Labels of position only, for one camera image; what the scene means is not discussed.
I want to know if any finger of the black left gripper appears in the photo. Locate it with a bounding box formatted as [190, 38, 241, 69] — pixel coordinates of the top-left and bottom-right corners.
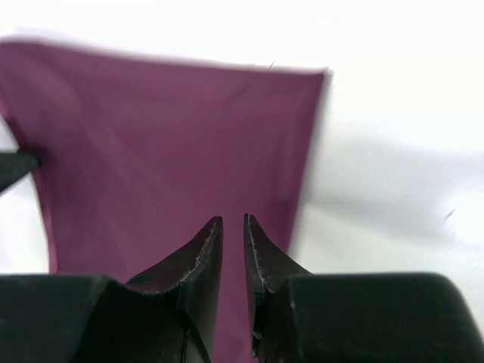
[0, 150, 41, 192]

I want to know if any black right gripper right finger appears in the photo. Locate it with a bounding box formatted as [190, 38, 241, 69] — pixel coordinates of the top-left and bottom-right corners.
[244, 214, 483, 362]

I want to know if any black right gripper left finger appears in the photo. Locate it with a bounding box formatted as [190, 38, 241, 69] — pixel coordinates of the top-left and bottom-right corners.
[1, 217, 223, 362]

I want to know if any purple cloth napkin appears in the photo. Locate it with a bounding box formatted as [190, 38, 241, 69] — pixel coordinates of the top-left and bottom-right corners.
[1, 40, 330, 362]

